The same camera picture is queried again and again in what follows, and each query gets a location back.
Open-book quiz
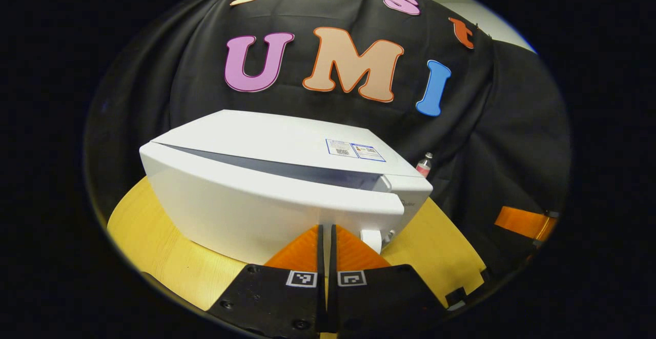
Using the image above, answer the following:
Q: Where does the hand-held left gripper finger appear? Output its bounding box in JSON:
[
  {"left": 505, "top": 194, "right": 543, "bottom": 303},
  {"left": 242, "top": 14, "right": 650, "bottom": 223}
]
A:
[
  {"left": 208, "top": 225, "right": 327, "bottom": 339},
  {"left": 330, "top": 225, "right": 446, "bottom": 339}
]

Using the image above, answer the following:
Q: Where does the white microwave oven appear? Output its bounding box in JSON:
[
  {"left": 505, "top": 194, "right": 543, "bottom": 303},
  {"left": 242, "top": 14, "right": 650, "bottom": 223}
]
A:
[{"left": 139, "top": 109, "right": 434, "bottom": 265}]

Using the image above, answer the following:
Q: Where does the black backdrop cloth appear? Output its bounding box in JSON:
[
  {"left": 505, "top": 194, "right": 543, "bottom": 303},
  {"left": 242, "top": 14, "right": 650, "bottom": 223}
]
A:
[{"left": 85, "top": 0, "right": 572, "bottom": 298}]

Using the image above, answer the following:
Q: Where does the small black object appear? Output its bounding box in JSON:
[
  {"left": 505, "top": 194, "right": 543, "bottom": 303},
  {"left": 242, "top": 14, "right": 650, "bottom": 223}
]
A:
[{"left": 445, "top": 287, "right": 468, "bottom": 310}]

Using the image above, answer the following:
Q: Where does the clear bottle with pink label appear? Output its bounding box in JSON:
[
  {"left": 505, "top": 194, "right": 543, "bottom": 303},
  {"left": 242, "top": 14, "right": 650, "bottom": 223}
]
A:
[{"left": 416, "top": 152, "right": 434, "bottom": 178}]

